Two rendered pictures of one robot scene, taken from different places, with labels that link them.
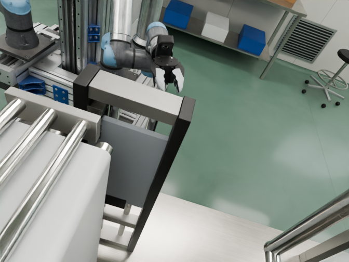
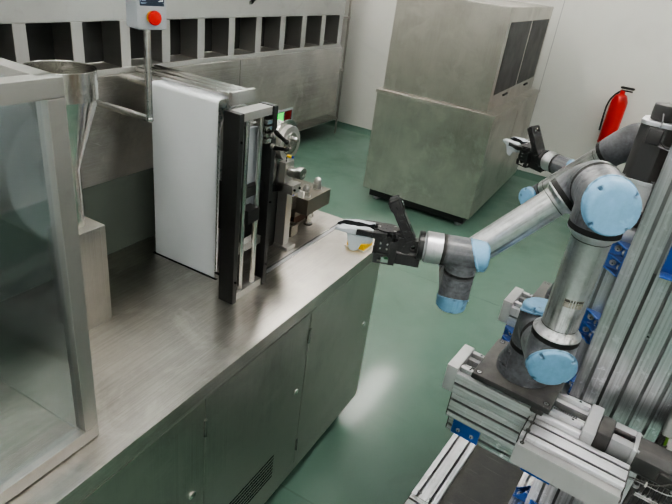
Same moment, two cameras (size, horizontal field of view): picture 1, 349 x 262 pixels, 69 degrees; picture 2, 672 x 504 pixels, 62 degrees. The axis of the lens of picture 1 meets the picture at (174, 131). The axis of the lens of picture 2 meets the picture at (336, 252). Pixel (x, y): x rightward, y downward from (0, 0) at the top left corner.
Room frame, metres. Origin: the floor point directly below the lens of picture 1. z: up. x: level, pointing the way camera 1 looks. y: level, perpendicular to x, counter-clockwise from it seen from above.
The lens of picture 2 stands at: (1.20, -1.01, 1.79)
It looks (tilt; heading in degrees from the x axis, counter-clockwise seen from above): 27 degrees down; 120
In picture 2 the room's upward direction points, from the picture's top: 8 degrees clockwise
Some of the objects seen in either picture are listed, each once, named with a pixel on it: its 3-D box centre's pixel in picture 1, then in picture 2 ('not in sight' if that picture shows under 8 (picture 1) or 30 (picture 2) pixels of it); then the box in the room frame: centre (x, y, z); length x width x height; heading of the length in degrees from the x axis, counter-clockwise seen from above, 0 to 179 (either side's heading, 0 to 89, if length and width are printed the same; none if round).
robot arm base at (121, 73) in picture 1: (111, 68); (527, 356); (1.03, 0.41, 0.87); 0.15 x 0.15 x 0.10
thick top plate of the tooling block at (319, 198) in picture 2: not in sight; (274, 186); (-0.04, 0.57, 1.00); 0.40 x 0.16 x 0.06; 4
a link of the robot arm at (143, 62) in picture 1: (148, 61); (454, 285); (0.84, 0.19, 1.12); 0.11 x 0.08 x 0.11; 115
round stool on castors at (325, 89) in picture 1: (334, 78); not in sight; (3.27, -1.66, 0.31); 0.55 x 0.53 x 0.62; 94
